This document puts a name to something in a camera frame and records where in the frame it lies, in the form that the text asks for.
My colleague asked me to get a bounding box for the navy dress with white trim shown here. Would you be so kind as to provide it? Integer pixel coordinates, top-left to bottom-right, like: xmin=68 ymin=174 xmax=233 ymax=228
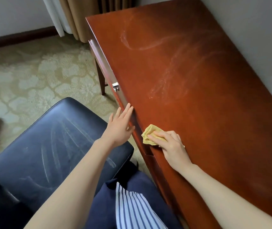
xmin=84 ymin=162 xmax=184 ymax=229

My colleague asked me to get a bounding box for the brown curtain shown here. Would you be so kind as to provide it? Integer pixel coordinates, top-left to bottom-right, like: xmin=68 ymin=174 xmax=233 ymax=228
xmin=58 ymin=0 xmax=137 ymax=43

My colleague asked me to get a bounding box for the dark wooden baseboard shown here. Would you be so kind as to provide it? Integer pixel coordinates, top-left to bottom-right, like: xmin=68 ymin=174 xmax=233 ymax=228
xmin=0 ymin=26 xmax=59 ymax=51

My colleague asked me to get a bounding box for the person's right forearm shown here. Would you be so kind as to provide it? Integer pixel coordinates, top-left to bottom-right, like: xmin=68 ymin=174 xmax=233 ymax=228
xmin=180 ymin=164 xmax=272 ymax=229

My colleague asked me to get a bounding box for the person's right hand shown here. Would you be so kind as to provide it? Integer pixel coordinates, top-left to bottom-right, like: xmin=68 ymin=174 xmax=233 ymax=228
xmin=147 ymin=130 xmax=194 ymax=174

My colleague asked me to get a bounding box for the blue striped white apron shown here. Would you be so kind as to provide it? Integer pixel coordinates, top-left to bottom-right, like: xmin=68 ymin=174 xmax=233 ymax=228
xmin=115 ymin=182 xmax=168 ymax=229

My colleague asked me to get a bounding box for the red-brown wooden table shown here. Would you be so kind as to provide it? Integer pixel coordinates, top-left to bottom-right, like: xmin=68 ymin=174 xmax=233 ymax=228
xmin=86 ymin=0 xmax=272 ymax=229

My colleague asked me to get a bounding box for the person's left forearm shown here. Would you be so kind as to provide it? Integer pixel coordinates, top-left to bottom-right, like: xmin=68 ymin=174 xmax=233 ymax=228
xmin=24 ymin=138 xmax=116 ymax=229

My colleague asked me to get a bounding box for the person's left hand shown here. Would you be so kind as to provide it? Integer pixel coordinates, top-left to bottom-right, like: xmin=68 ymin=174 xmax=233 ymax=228
xmin=101 ymin=103 xmax=136 ymax=150

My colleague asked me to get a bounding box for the black leather chair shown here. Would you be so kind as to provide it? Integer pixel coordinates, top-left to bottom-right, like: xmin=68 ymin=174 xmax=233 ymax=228
xmin=0 ymin=97 xmax=134 ymax=229

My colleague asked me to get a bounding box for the yellow cleaning cloth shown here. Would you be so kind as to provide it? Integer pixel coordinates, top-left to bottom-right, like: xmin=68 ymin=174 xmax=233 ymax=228
xmin=141 ymin=124 xmax=185 ymax=148

